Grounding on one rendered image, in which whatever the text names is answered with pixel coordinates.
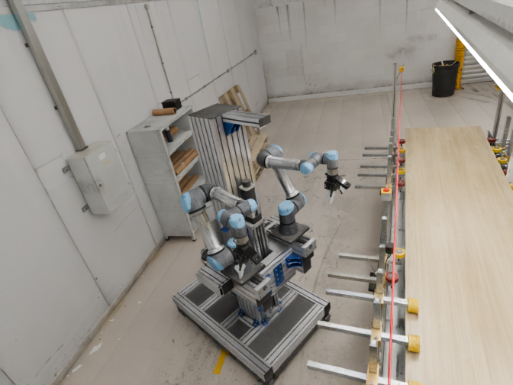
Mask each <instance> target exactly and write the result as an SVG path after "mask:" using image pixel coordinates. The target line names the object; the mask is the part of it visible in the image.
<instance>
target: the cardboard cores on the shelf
mask: <svg viewBox="0 0 513 385"><path fill-rule="evenodd" d="M169 129H170V132H171V135H174V134H175V133H176V132H177V131H178V128H177V127H176V126H172V127H169ZM162 132H163V137H164V140H165V141H166V140H167V138H166V133H165V130H163V131H162ZM197 156H198V152H197V151H196V150H194V149H192V148H190V149H189V150H188V151H186V150H182V151H179V150H177V151H176V152H175V153H173V154H172V155H171V156H170V159H171V161H172V164H173V168H174V171H175V174H176V176H178V175H179V174H180V173H181V172H182V171H183V170H184V169H185V168H186V167H187V166H188V165H189V164H190V163H191V162H192V161H193V160H194V159H195V158H196V157H197ZM197 179H198V174H194V176H193V177H192V178H191V177H190V176H189V175H188V174H186V175H185V176H184V177H183V178H182V179H181V180H180V181H179V188H180V190H181V193H182V194H183V193H185V192H187V191H189V190H190V188H191V187H192V185H193V184H194V183H195V181H196V180H197Z"/></svg>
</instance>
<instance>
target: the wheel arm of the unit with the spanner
mask: <svg viewBox="0 0 513 385"><path fill-rule="evenodd" d="M327 275H328V277H332V278H338V279H343V280H354V281H360V282H365V283H376V277H368V276H361V275H355V274H349V273H338V272H332V271H328V274H327Z"/></svg>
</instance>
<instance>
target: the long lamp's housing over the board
mask: <svg viewBox="0 0 513 385"><path fill-rule="evenodd" d="M437 10H438V11H439V12H440V13H441V14H442V15H443V16H444V18H445V19H446V20H447V21H448V22H449V23H450V25H451V26H452V27H453V28H454V29H455V30H456V31H457V33H458V34H459V35H460V36H461V37H462V38H463V39H464V40H465V41H466V42H467V43H468V44H469V46H470V47H471V48H472V49H473V50H474V51H475V52H476V54H477V55H478V56H479V57H480V58H481V59H482V61H483V62H484V63H485V64H486V65H487V66H488V68H490V70H491V71H492V72H493V73H494V74H495V75H496V76H497V77H498V78H499V79H500V80H501V82H502V83H503V84H504V85H505V86H506V87H507V89H508V90H509V91H510V92H511V93H512V94H513V33H512V32H510V31H508V30H506V29H504V28H503V27H501V26H499V25H497V24H495V23H493V22H492V21H490V20H488V19H486V18H484V17H483V16H481V15H478V14H477V13H473V14H469V9H468V8H466V7H464V6H463V5H461V4H459V3H457V2H455V1H454V0H438V1H437V3H436V5H435V11H437Z"/></svg>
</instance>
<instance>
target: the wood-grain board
mask: <svg viewBox="0 0 513 385"><path fill-rule="evenodd" d="M409 297H411V298H416V299H419V305H420V307H419V313H414V312H408V307H407V308H405V336H407V337H408V334H411V335H419V336H421V351H420V353H418V352H414V351H409V350H408V346H405V383H408V381H409V380H413V381H417V382H421V383H422V385H513V191H512V189H511V187H510V185H509V183H508V181H507V179H506V177H505V174H504V173H503V171H502V168H501V166H500V164H499V162H498V160H497V158H496V156H495V154H494V152H493V150H492V148H491V146H490V144H489V142H488V140H487V138H486V136H485V134H484V132H483V130H482V128H481V126H464V127H439V128H406V129H405V299H408V298H409Z"/></svg>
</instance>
